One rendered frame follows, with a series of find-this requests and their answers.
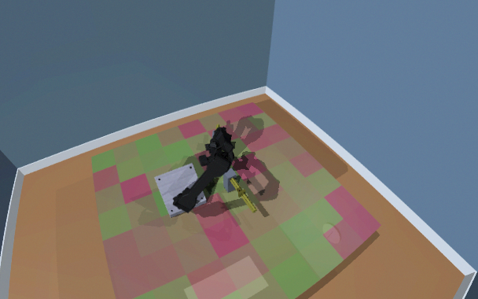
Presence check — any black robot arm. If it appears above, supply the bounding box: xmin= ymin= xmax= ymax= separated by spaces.
xmin=173 ymin=127 xmax=234 ymax=213

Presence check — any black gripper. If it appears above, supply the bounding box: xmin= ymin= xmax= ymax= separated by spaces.
xmin=199 ymin=149 xmax=227 ymax=167

